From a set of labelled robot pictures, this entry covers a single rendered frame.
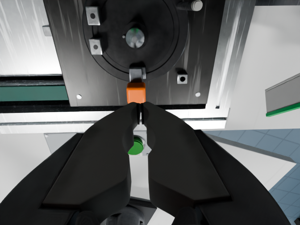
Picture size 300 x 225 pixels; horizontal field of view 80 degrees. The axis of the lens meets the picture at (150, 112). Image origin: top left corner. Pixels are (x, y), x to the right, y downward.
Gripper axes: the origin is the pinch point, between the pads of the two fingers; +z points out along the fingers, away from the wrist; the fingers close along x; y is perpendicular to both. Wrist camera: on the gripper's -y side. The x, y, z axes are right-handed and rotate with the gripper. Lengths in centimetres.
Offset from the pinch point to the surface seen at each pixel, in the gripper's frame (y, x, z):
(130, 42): -2.8, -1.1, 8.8
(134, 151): 19.3, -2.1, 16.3
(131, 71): -0.2, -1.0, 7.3
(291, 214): 223, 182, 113
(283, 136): 97, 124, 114
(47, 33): -2.8, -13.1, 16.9
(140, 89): 1.3, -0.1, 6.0
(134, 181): 42, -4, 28
